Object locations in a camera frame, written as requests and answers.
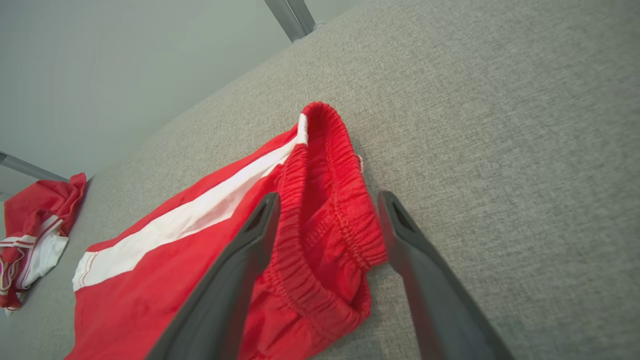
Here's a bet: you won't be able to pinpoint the red shorts with white stripes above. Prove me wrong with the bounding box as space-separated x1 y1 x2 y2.
65 101 389 360

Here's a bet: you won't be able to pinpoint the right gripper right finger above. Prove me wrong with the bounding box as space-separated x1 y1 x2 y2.
377 190 516 360

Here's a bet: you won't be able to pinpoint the grey fabric sofa seat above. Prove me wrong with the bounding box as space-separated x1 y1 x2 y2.
0 0 640 360

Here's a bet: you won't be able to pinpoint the grey metal partition post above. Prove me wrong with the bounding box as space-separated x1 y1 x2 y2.
264 0 318 43

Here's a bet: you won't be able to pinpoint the grey metal wall rail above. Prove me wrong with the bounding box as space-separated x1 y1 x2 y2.
0 151 71 184

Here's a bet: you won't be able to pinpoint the red Bulls basketball jersey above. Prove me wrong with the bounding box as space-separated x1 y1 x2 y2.
0 172 87 317

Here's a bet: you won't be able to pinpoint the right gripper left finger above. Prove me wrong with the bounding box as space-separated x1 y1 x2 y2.
145 192 282 360

